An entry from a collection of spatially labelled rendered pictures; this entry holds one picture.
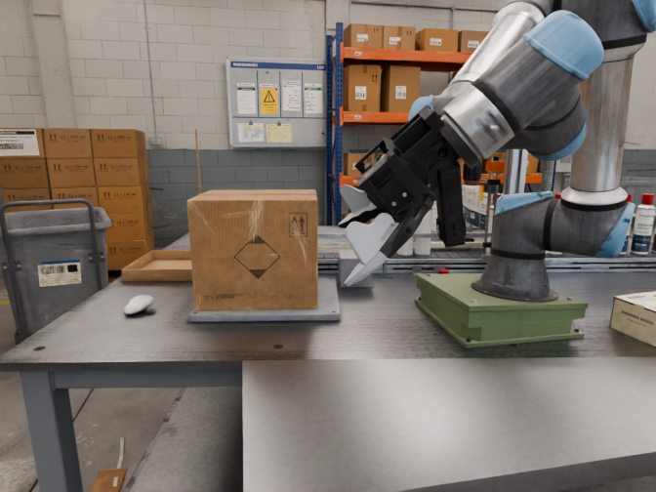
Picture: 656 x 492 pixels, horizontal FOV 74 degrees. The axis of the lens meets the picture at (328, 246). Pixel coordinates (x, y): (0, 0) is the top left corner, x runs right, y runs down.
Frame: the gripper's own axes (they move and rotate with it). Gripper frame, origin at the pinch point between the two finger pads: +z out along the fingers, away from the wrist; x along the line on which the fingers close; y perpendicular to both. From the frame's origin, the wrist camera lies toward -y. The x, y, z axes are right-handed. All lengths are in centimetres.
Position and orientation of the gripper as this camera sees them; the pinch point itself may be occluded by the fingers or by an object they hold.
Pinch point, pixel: (345, 256)
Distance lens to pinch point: 57.1
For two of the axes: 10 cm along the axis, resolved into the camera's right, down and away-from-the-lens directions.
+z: -7.1, 6.2, 3.3
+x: 0.2, 4.9, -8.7
